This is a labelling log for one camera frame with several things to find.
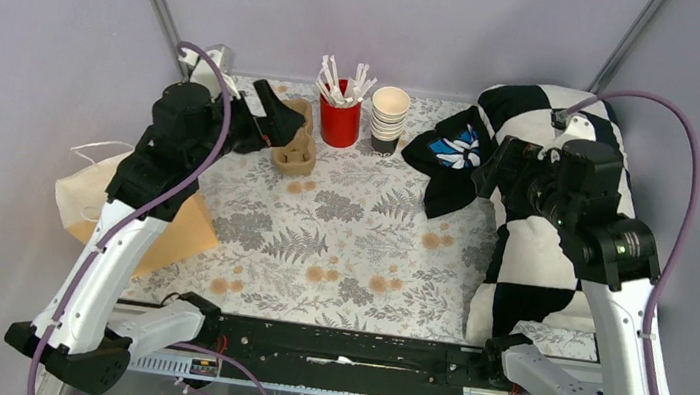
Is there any floral patterned table mat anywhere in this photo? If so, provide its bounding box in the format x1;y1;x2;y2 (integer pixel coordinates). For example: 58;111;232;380
119;62;627;363

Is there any brown paper takeout bag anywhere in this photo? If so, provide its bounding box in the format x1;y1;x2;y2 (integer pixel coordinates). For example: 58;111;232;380
44;134;231;290

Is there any black cloth blue print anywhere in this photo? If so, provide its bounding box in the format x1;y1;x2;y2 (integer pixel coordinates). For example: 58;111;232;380
401;106;496;219

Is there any cardboard cup carrier tray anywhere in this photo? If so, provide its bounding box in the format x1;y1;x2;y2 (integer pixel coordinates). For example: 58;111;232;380
271;98;317;176

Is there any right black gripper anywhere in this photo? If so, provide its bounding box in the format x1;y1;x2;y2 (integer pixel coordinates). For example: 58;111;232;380
465;129;582;231

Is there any right aluminium frame post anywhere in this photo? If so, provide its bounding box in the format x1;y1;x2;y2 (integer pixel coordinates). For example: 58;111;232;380
587;0;673;94

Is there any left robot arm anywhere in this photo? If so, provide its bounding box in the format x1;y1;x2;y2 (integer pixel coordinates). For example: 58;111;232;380
4;80;306;395

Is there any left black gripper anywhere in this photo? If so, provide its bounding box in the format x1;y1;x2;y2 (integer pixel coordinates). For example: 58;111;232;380
188;70;310;184

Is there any stack of paper cups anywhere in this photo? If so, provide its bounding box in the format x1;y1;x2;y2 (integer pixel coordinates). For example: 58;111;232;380
370;86;411;157

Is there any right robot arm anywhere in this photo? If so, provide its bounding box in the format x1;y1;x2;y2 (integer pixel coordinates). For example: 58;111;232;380
474;137;670;395

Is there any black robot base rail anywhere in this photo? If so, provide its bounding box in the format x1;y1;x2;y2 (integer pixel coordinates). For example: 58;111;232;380
194;314;512;395

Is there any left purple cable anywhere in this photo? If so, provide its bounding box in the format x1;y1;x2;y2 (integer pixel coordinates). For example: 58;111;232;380
25;26;242;395

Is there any red straw holder cup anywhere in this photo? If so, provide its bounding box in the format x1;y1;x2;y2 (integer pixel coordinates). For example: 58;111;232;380
316;80;362;148

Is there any black white checkered pillow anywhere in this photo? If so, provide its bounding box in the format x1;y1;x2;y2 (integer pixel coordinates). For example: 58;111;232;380
446;75;651;363

